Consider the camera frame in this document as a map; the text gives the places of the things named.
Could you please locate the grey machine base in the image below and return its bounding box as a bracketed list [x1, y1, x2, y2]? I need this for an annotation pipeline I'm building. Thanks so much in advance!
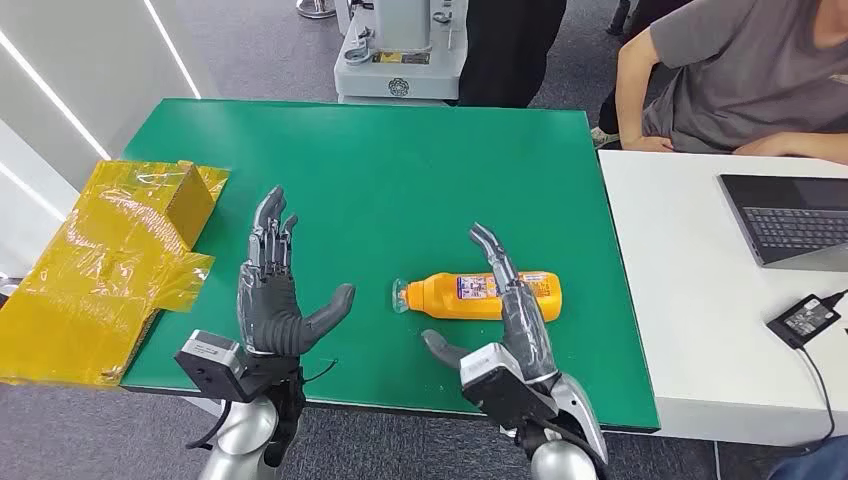
[333, 0, 470, 106]

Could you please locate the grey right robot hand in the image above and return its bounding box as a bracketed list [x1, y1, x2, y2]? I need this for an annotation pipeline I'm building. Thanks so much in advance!
[421, 223, 560, 387]

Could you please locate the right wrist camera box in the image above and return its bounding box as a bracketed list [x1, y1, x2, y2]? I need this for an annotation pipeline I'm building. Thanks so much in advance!
[458, 342, 559, 429]

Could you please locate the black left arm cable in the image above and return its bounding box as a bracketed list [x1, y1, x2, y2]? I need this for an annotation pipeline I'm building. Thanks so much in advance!
[185, 399, 234, 452]

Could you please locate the chrome stand base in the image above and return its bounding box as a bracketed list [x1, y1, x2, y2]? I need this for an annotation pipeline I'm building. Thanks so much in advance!
[295, 0, 337, 20]

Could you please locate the thin black wire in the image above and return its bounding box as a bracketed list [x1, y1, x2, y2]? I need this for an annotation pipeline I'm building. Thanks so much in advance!
[301, 358, 339, 384]

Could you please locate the yellow taped cardboard box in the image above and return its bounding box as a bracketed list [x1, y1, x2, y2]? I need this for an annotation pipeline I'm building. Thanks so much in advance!
[0, 158, 231, 389]

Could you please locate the standing person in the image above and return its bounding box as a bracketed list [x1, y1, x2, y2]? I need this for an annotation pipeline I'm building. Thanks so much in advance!
[457, 0, 569, 109]

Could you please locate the orange plastic bottle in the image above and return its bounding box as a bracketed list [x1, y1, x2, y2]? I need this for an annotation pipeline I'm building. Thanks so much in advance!
[391, 270, 564, 323]

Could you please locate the black power adapter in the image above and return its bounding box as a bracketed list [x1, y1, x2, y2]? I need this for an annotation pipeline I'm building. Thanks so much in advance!
[766, 294, 843, 350]

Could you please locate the dark grey laptop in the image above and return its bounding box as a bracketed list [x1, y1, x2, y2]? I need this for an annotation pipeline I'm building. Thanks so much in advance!
[718, 173, 848, 274]

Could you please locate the long black adapter cable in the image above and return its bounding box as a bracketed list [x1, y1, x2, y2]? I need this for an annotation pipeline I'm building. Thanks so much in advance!
[788, 345, 838, 462]

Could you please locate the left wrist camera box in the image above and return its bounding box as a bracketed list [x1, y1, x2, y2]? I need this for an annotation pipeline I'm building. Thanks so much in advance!
[174, 329, 250, 403]

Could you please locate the seated person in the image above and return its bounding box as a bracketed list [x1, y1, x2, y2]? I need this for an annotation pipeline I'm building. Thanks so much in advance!
[590, 0, 848, 167]

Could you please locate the person's knee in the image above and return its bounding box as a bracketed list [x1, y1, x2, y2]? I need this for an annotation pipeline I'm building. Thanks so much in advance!
[768, 435, 848, 480]

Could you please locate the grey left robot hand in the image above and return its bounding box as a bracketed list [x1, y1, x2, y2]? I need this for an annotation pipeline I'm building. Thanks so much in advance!
[236, 186, 357, 359]

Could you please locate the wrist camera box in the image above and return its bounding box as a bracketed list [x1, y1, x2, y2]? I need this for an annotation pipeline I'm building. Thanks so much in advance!
[458, 342, 559, 429]
[174, 329, 250, 403]

